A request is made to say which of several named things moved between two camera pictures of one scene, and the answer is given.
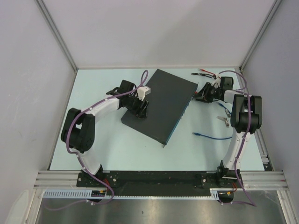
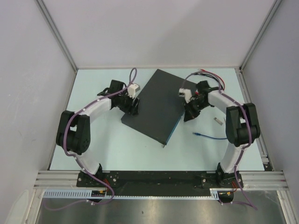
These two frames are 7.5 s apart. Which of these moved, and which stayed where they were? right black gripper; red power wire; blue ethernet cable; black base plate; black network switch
Moved: right black gripper
Stayed: black network switch; blue ethernet cable; black base plate; red power wire
